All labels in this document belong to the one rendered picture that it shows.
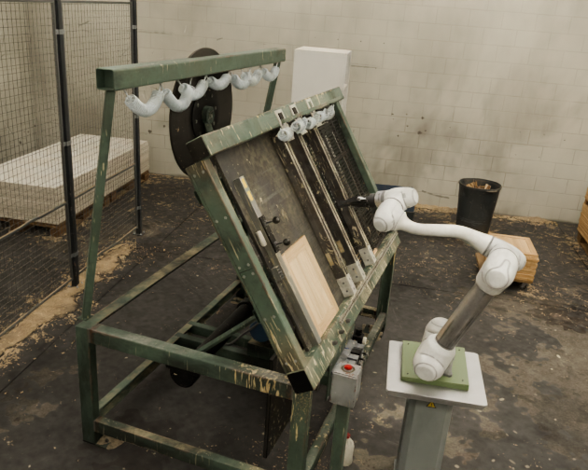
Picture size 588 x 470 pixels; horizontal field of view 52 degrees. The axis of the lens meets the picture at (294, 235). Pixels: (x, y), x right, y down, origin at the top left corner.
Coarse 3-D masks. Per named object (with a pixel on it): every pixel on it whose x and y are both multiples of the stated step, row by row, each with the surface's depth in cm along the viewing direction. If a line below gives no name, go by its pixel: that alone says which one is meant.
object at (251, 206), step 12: (240, 180) 299; (240, 192) 301; (252, 204) 302; (252, 216) 303; (276, 264) 307; (288, 276) 310; (288, 288) 309; (300, 300) 312; (300, 312) 312; (312, 324) 315; (312, 336) 313
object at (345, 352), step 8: (352, 328) 355; (360, 328) 355; (360, 336) 355; (344, 344) 343; (352, 344) 347; (360, 344) 343; (336, 352) 325; (344, 352) 338; (352, 352) 335; (360, 352) 336; (336, 360) 328; (344, 360) 331; (352, 360) 327; (360, 360) 342; (328, 384) 320; (360, 384) 336; (328, 392) 323
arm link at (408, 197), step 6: (390, 192) 292; (396, 192) 290; (402, 192) 289; (408, 192) 288; (414, 192) 289; (384, 198) 296; (390, 198) 288; (396, 198) 287; (402, 198) 288; (408, 198) 287; (414, 198) 288; (402, 204) 288; (408, 204) 289; (414, 204) 290
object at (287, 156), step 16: (304, 128) 347; (288, 144) 356; (288, 160) 354; (288, 176) 357; (304, 192) 357; (304, 208) 360; (320, 224) 359; (320, 240) 363; (336, 256) 363; (336, 272) 366; (352, 288) 366
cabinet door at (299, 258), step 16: (304, 240) 344; (288, 256) 321; (304, 256) 338; (304, 272) 332; (320, 272) 348; (304, 288) 326; (320, 288) 342; (304, 304) 319; (320, 304) 336; (336, 304) 353; (320, 320) 330; (320, 336) 323
